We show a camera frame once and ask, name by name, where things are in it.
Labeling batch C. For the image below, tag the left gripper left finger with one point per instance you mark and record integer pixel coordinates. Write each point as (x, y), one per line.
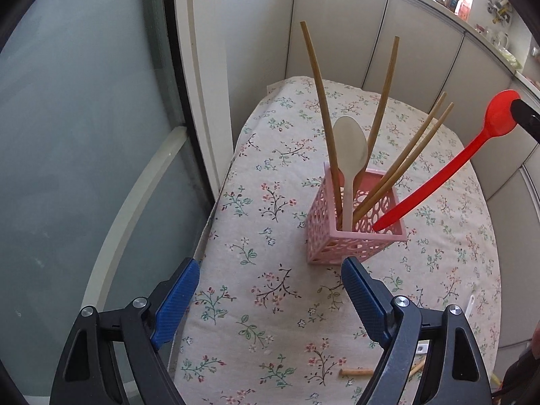
(88, 373)

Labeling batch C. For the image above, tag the pink perforated utensil basket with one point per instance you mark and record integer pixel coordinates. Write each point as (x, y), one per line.
(327, 245)

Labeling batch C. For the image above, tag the white lower cabinets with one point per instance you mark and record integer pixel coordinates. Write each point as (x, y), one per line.
(438, 54)

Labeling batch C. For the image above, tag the right hand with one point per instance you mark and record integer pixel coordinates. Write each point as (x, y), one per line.
(535, 341)

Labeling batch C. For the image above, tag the red plastic spoon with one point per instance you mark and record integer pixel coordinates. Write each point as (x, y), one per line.
(498, 121)

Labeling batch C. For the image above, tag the wooden chopstick on table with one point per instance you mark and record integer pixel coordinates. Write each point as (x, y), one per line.
(369, 372)

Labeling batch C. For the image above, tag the wooden chopstick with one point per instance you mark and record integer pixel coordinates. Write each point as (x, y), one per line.
(369, 372)
(378, 117)
(401, 158)
(327, 125)
(419, 147)

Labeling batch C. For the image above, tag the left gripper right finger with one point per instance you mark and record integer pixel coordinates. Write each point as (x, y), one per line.
(454, 372)

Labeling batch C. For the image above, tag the white plastic spoon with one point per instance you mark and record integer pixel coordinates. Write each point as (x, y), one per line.
(352, 154)

